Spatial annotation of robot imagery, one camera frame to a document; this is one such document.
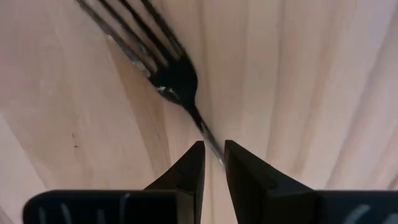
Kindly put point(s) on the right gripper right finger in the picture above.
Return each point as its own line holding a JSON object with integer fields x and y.
{"x": 280, "y": 205}

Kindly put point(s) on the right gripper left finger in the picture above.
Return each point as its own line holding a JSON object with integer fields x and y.
{"x": 174, "y": 205}

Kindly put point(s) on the black metal fork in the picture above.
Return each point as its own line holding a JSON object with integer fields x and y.
{"x": 178, "y": 77}

